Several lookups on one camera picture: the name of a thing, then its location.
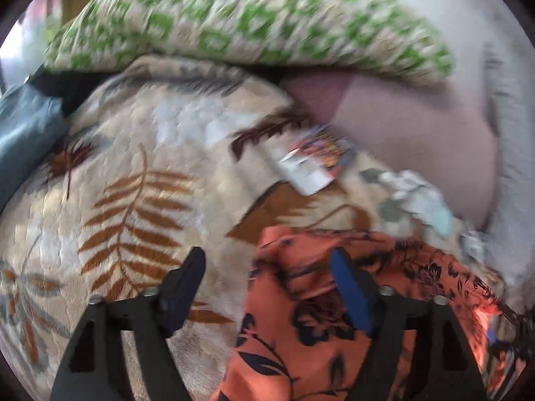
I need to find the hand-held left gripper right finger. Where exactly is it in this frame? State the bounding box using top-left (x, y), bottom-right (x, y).
top-left (329, 247), bottom-right (488, 401)

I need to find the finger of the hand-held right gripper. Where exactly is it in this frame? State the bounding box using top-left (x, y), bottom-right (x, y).
top-left (485, 326), bottom-right (528, 358)

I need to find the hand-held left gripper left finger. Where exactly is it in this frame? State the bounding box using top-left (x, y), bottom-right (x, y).
top-left (50, 246), bottom-right (207, 401)

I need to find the orange black floral garment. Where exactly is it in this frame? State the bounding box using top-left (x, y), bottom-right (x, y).
top-left (209, 226), bottom-right (528, 401)

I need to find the white glove with teal cuff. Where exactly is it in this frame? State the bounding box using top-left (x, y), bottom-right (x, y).
top-left (361, 169), bottom-right (455, 238)

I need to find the colourful printed packet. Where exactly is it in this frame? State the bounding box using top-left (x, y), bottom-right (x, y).
top-left (278, 124), bottom-right (357, 196)

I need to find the beige leaf-print blanket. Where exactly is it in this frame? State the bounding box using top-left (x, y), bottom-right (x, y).
top-left (0, 56), bottom-right (519, 401)

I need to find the pink bed sheet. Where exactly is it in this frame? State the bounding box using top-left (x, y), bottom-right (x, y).
top-left (284, 71), bottom-right (499, 231)

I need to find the grey pillow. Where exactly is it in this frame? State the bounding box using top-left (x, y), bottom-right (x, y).
top-left (480, 42), bottom-right (535, 289)

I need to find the blue-grey cloth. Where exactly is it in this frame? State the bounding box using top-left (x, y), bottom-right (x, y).
top-left (0, 84), bottom-right (68, 214)

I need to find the green checkered pillow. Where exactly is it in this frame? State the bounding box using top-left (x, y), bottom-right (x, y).
top-left (44, 0), bottom-right (456, 88)

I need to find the window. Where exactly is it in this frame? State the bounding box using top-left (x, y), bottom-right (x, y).
top-left (0, 4), bottom-right (55, 93)

